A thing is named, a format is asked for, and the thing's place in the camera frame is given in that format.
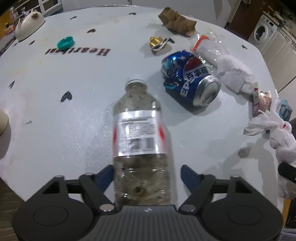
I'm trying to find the clear plastic water bottle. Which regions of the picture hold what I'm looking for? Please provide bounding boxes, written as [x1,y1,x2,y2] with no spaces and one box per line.
[112,74,171,205]

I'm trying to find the white tissue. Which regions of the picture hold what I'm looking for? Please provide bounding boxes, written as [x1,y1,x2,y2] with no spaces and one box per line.
[217,55,254,95]

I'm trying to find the white crumpled plastic bag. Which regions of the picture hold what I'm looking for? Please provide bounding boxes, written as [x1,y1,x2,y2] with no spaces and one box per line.
[243,99,295,199]

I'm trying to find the red snack box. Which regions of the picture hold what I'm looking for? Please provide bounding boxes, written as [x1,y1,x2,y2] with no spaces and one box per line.
[252,82,272,117]

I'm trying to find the white kitchen cabinets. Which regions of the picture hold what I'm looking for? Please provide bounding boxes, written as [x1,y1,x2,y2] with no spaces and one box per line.
[262,28,295,92]

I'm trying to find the crushed blue Pepsi can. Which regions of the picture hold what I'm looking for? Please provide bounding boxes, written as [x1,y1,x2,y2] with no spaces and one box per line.
[161,50,221,107]

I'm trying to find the white front-load washing machine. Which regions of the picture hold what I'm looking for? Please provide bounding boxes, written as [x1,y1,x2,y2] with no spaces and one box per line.
[248,14,280,49]

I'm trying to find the clear plastic bag white packet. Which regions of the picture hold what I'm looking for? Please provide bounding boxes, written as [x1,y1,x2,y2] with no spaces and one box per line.
[191,32,229,67]

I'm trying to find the teal bottle cap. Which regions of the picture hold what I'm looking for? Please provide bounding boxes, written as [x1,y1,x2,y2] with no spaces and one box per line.
[57,36,74,51]

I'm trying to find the crumpled brown cardboard piece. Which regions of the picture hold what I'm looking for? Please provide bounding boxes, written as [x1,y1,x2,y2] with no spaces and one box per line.
[158,7,197,37]

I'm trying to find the gold foil wrapper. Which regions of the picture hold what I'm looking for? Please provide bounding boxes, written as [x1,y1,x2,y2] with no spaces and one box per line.
[149,37,171,52]

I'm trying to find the white ceramic cat figurine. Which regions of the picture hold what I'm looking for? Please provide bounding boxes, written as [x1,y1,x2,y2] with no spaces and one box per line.
[15,9,45,41]

